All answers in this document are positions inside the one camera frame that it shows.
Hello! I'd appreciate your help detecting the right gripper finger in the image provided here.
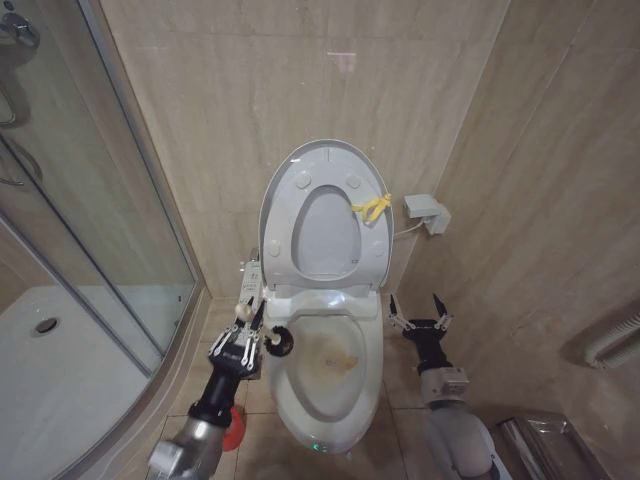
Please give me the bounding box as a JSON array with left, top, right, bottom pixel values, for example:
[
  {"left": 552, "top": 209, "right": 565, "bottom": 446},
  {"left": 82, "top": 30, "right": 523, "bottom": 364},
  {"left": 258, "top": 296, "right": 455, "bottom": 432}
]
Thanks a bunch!
[
  {"left": 432, "top": 293, "right": 456, "bottom": 331},
  {"left": 388, "top": 293, "right": 416, "bottom": 331}
]

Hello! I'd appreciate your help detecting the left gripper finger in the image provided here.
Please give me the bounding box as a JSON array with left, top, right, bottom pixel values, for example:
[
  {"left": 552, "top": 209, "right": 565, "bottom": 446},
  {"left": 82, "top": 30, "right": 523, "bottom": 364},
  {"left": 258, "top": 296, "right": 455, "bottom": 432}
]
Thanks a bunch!
[
  {"left": 207, "top": 297, "right": 250, "bottom": 357},
  {"left": 239, "top": 298, "right": 267, "bottom": 372}
]

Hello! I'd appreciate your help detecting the white black-bristled toilet brush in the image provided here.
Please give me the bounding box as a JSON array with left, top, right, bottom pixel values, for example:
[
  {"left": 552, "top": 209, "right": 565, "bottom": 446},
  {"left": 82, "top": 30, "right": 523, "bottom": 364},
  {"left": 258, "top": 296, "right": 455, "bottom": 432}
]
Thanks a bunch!
[{"left": 234, "top": 302, "right": 297, "bottom": 358}]

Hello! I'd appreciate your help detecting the red toilet brush holder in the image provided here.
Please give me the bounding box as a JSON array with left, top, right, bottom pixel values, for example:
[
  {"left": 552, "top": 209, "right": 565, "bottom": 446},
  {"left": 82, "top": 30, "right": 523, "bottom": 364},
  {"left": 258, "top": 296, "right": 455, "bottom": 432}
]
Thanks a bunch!
[{"left": 221, "top": 404, "right": 248, "bottom": 454}]

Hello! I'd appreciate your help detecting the toilet side control panel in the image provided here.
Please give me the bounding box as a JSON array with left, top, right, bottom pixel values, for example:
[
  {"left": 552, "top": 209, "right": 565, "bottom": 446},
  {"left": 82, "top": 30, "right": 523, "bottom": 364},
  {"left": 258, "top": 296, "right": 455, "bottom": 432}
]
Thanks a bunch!
[{"left": 238, "top": 246, "right": 267, "bottom": 322}]

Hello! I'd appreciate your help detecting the white toilet bowl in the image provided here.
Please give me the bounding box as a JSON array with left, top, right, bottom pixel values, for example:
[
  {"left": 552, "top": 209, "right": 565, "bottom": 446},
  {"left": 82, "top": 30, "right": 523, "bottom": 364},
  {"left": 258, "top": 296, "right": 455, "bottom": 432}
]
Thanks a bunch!
[{"left": 261, "top": 291, "right": 387, "bottom": 456}]

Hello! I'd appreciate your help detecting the white toilet lid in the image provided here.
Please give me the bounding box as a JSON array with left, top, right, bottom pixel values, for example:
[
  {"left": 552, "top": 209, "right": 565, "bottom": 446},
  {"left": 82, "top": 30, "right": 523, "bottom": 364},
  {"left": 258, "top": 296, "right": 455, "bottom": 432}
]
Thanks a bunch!
[{"left": 256, "top": 139, "right": 397, "bottom": 297}]

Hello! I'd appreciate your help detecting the white toilet seat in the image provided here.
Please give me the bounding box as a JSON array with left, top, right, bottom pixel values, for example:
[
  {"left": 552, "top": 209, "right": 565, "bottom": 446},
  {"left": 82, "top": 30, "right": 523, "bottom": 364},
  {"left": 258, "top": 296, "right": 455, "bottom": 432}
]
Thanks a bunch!
[{"left": 259, "top": 145, "right": 394, "bottom": 292}]

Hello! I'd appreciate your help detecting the yellow ribbon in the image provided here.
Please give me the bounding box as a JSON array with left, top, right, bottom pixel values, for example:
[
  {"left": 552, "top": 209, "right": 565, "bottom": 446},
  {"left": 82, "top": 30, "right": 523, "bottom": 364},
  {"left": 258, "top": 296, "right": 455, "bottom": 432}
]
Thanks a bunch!
[{"left": 350, "top": 192, "right": 394, "bottom": 225}]

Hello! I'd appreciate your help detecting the stainless steel waste bin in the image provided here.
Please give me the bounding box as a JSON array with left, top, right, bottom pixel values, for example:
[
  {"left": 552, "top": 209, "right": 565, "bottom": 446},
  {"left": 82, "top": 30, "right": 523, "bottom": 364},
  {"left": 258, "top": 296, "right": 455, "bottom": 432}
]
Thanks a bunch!
[{"left": 493, "top": 408, "right": 619, "bottom": 480}]

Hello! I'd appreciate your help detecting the white shower tray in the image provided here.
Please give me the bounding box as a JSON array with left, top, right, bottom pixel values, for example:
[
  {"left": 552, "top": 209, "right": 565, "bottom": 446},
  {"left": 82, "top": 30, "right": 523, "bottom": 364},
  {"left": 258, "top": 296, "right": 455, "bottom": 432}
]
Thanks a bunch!
[{"left": 0, "top": 283, "right": 197, "bottom": 480}]

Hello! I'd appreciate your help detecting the round metal shower drain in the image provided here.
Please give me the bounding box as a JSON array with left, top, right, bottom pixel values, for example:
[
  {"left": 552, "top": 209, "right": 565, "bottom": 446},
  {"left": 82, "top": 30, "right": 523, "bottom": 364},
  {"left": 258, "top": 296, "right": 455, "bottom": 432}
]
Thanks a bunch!
[{"left": 34, "top": 316, "right": 62, "bottom": 338}]

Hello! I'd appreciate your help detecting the chrome shower faucet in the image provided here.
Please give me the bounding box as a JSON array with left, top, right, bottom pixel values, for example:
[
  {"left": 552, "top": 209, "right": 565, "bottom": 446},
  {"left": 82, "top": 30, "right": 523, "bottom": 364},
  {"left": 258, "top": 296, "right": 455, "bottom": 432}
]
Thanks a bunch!
[{"left": 0, "top": 11, "right": 42, "bottom": 50}]

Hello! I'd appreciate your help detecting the white toilet power cable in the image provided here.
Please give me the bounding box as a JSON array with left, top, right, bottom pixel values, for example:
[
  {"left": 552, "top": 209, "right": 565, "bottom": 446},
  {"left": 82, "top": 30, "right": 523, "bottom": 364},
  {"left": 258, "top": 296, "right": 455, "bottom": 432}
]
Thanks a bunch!
[{"left": 392, "top": 218, "right": 427, "bottom": 241}]

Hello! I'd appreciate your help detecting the white wall socket box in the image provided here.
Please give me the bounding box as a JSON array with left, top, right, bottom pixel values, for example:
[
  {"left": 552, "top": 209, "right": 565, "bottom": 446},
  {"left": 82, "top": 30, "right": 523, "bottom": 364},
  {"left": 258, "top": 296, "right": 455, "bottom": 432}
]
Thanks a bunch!
[{"left": 403, "top": 193, "right": 453, "bottom": 237}]

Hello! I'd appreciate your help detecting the white ribbed wall fixture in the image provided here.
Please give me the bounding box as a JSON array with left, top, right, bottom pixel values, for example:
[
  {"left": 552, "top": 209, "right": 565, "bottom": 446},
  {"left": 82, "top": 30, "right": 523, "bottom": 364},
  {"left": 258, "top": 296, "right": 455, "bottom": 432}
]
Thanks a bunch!
[{"left": 583, "top": 310, "right": 640, "bottom": 372}]

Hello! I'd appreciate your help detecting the curved glass shower enclosure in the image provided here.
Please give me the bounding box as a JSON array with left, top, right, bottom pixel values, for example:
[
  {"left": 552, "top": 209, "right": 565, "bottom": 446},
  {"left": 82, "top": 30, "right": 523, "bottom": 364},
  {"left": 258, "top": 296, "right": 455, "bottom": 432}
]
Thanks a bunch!
[{"left": 0, "top": 0, "right": 207, "bottom": 480}]

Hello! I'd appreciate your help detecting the chrome shower hose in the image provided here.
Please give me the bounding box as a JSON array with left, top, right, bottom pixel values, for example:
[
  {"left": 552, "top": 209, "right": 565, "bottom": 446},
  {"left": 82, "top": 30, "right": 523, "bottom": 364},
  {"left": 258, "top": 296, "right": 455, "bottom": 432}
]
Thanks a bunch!
[{"left": 0, "top": 133, "right": 45, "bottom": 189}]

